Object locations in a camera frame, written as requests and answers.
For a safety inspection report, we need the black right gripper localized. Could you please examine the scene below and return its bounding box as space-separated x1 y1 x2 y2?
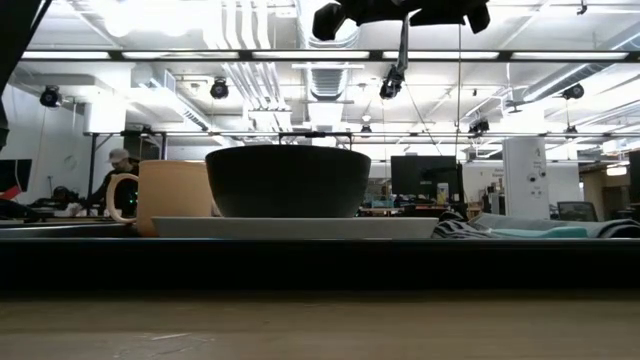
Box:
312 0 492 42

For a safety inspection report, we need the black bowl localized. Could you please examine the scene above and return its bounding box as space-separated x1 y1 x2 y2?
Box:
204 144 373 219

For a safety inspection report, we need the white round plate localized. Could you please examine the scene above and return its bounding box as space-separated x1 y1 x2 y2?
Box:
151 215 440 240

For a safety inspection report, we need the grey cloth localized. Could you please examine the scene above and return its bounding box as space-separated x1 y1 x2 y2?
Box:
432 211 640 240

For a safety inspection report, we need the orange mug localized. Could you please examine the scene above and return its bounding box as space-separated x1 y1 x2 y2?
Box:
106 159 215 238

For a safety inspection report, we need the black plastic serving tray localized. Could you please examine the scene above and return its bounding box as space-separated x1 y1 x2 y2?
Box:
0 219 640 291

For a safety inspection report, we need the black computer monitor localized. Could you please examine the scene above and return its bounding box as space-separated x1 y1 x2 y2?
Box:
390 155 464 201

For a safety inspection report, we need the white pillar cabinet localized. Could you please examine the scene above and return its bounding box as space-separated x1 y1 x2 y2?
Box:
502 137 549 222

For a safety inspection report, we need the dark office chair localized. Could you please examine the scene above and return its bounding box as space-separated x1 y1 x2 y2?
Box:
557 200 600 223

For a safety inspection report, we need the person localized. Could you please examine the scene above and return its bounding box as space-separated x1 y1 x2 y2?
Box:
87 148 141 219
49 185 76 209

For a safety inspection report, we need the black aluminium rig frame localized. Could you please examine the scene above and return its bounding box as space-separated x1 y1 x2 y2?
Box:
19 48 640 63

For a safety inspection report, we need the white ceiling ventilation duct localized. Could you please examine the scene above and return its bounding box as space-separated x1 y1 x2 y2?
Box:
294 0 366 101

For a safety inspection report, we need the black wall monitor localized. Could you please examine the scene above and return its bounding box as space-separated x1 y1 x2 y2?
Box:
0 158 33 194

